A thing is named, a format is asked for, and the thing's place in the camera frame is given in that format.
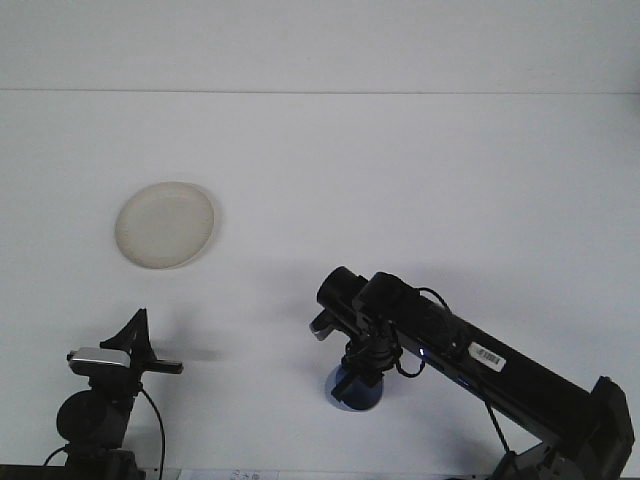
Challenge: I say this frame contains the pale blue cup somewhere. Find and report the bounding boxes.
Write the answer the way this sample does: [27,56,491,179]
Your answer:
[323,363,385,414]

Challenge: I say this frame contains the pale round plate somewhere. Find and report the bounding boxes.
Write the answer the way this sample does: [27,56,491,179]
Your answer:
[113,180,217,271]

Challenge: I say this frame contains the printed white paper sheet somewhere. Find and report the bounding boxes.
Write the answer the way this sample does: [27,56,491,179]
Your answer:
[172,468,284,480]

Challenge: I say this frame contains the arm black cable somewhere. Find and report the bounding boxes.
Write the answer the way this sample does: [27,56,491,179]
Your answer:
[389,285,516,459]
[138,385,167,474]

